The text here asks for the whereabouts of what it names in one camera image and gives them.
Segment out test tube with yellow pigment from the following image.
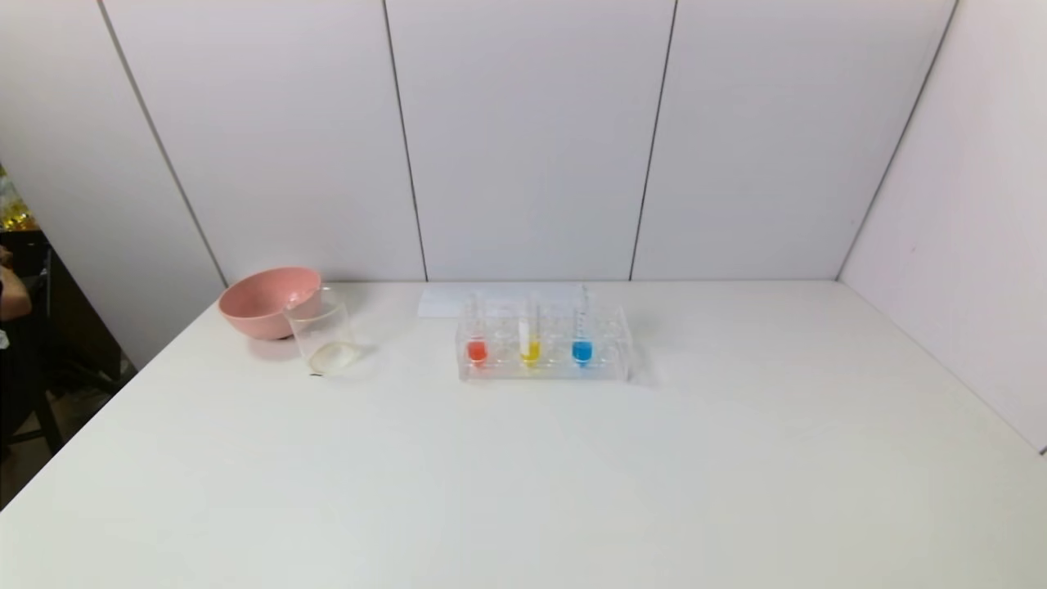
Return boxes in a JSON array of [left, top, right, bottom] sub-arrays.
[[520, 293, 542, 366]]

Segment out test tube with red pigment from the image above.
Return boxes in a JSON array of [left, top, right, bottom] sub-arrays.
[[468, 293, 489, 367]]

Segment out person forearm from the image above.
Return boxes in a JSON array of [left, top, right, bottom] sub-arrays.
[[0, 245, 34, 321]]

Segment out white paper sheet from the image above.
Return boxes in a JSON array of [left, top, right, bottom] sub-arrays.
[[417, 284, 586, 318]]

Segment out clear plastic test tube rack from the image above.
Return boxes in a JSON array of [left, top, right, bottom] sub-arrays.
[[456, 299, 632, 383]]

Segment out golden yellow objects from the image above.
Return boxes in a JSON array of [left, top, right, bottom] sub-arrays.
[[0, 168, 39, 232]]

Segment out test tube with blue pigment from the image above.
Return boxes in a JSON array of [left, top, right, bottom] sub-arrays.
[[572, 285, 593, 367]]

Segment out clear glass beaker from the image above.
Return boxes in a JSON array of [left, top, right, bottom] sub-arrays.
[[283, 286, 362, 376]]

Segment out pink bowl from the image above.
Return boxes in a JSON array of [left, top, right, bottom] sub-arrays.
[[218, 266, 322, 340]]

